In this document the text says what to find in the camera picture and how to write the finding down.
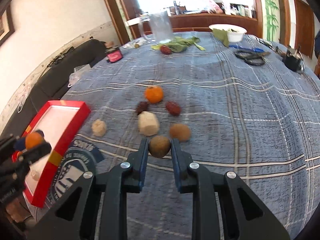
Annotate orange tangerine with stem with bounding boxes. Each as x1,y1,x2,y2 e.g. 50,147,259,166
25,132,44,150

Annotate small white peeled chunk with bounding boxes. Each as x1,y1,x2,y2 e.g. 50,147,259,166
91,119,107,137

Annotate brown round longan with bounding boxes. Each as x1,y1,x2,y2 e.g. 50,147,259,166
149,135,171,159
169,124,191,141

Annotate dark red jujube date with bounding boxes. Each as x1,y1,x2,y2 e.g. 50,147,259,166
165,101,181,116

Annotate person's left hand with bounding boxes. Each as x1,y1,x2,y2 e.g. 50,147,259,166
5,198,32,223

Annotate red shallow box tray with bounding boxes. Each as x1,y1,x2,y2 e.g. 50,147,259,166
23,100,91,208

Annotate black sofa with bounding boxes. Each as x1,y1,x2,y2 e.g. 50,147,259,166
1,38,114,138

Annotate white plastic bag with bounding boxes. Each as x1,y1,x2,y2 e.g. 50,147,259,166
68,64,91,88

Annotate dark jar pink label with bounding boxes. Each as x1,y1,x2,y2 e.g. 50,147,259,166
106,46,123,63

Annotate blue plaid tablecloth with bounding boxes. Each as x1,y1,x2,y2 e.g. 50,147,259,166
52,33,319,238

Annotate red date near greens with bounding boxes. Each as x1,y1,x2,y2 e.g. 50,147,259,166
159,45,172,55

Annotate clear glass beer mug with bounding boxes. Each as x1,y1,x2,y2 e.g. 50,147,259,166
138,10,174,44

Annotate black scissors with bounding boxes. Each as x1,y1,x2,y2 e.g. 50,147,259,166
234,49,270,66

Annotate green leafy vegetable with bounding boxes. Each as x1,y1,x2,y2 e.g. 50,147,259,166
151,36,206,53

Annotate black cup with tools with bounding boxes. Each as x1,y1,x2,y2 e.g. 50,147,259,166
283,44,305,74

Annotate blue pen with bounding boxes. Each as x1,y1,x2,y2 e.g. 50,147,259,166
229,44,264,53

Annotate green leaf over bowl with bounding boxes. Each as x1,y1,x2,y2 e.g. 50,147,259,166
212,29,229,47

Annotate white bowl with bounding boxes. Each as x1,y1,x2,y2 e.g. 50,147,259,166
209,24,247,42

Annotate dark wooden counter cabinet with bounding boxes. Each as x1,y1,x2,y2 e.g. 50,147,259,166
169,13,263,38

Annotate wooden door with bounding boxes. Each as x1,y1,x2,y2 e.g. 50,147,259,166
294,0,315,59

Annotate framed wall painting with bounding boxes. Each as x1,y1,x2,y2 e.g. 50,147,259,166
0,5,15,46

